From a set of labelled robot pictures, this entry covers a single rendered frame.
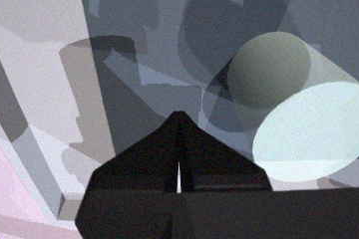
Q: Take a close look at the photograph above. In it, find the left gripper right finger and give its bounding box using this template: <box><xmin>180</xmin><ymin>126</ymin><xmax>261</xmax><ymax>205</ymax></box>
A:
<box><xmin>179</xmin><ymin>111</ymin><xmax>273</xmax><ymax>192</ymax></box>

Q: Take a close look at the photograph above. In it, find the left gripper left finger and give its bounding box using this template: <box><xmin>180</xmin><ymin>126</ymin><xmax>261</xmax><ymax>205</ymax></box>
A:
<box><xmin>84</xmin><ymin>111</ymin><xmax>179</xmax><ymax>195</ymax></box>

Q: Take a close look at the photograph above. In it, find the dark grey flat mat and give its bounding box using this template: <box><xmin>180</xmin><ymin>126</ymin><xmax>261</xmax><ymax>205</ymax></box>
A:
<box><xmin>82</xmin><ymin>0</ymin><xmax>359</xmax><ymax>161</ymax></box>

